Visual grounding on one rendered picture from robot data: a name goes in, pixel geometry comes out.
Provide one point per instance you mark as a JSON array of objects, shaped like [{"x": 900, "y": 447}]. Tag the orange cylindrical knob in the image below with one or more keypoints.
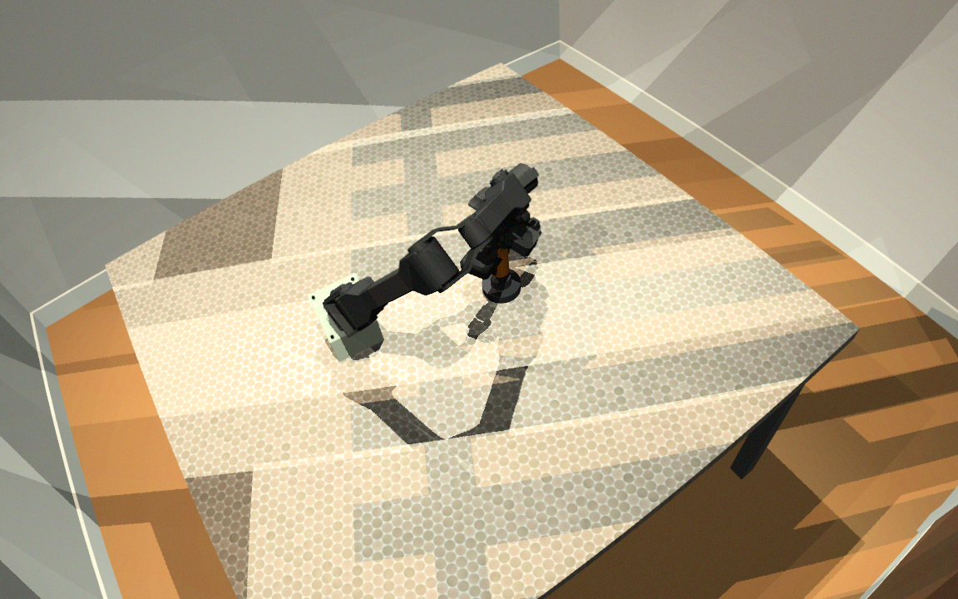
[{"x": 503, "y": 267}]

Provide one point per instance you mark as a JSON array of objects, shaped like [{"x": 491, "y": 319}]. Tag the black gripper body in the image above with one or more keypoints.
[{"x": 485, "y": 262}]

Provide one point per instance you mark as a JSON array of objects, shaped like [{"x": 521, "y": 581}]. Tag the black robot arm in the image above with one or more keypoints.
[{"x": 427, "y": 268}]

